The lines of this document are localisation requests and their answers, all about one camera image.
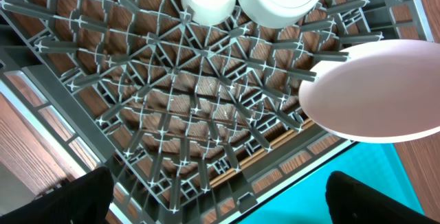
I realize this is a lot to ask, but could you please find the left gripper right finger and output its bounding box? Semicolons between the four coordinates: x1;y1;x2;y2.
325;171;439;224

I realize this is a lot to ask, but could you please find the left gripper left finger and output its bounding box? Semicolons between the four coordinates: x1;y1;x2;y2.
1;167;114;224

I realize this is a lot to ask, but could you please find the wooden chopstick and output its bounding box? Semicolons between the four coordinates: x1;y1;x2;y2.
210;130;300;188

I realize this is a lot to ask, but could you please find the large white plate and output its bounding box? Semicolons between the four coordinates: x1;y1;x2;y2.
298;39;439;143

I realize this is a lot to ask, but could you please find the grey plastic dishwasher rack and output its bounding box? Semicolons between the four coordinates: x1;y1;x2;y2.
1;0;433;223

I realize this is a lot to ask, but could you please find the teal plastic serving tray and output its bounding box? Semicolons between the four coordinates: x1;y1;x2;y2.
236;142;426;224

